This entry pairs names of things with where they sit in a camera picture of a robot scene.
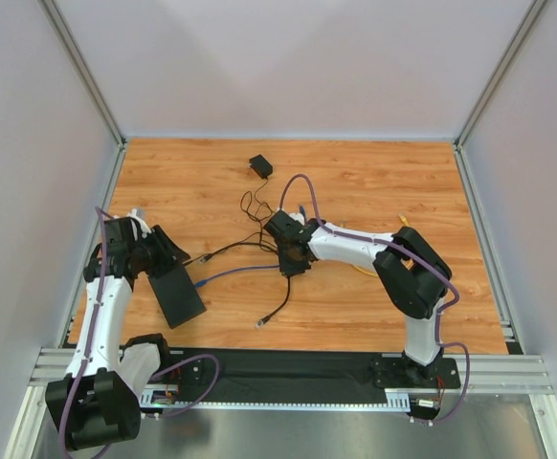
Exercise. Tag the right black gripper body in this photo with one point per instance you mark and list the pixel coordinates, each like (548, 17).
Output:
(284, 246)

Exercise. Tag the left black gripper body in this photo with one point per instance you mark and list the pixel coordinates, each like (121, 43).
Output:
(159, 251)

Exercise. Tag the black network switch box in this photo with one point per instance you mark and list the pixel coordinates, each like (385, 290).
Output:
(177, 296)

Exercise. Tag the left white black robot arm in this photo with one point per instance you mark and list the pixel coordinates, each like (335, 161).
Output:
(97, 401)

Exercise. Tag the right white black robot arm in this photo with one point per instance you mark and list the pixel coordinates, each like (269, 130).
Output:
(415, 277)

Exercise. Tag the black power adapter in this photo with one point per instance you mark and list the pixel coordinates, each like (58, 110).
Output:
(261, 166)

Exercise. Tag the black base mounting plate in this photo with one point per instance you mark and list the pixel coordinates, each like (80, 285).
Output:
(279, 376)

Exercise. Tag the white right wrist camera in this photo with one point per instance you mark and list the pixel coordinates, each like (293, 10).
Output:
(298, 217)

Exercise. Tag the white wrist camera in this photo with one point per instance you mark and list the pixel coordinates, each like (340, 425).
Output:
(298, 217)
(133, 226)

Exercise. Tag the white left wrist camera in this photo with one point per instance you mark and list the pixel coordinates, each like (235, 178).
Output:
(133, 226)

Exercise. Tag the grey slotted cable duct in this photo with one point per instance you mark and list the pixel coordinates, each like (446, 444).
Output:
(158, 399)

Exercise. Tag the left aluminium frame post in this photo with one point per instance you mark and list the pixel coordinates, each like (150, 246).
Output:
(67, 40)

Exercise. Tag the aluminium frame post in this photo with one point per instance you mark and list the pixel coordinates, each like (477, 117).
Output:
(531, 17)
(67, 40)

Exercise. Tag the right aluminium frame post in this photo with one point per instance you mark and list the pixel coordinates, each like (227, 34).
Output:
(531, 17)

